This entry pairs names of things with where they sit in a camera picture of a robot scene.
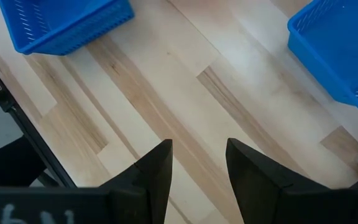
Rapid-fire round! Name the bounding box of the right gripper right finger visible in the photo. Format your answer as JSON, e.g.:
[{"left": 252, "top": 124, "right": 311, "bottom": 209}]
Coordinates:
[{"left": 225, "top": 138, "right": 357, "bottom": 224}]

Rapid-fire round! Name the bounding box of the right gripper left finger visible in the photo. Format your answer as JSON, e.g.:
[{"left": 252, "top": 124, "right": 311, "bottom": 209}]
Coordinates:
[{"left": 99, "top": 139, "right": 173, "bottom": 224}]

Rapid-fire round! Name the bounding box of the person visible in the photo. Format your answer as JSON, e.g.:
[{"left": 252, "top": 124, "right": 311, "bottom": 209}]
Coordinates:
[{"left": 0, "top": 136, "right": 48, "bottom": 189}]

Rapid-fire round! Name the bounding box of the blue plastic basket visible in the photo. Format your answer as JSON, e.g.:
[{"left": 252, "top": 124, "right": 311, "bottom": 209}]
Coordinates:
[
  {"left": 287, "top": 0, "right": 358, "bottom": 114},
  {"left": 0, "top": 0, "right": 135, "bottom": 56}
]

